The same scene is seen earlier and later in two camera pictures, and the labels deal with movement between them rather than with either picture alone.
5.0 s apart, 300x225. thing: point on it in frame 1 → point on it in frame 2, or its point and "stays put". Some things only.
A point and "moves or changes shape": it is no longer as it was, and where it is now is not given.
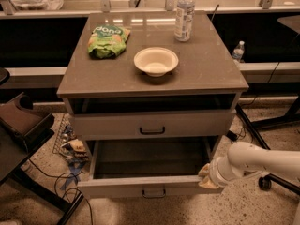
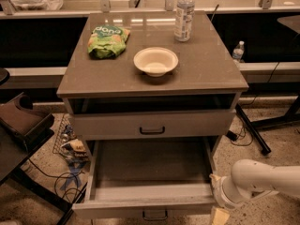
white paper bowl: x=156 y=61 stays put
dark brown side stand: x=22 y=131 stays put
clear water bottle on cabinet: x=185 y=15 stays put
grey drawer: x=148 y=168 moves or changes shape
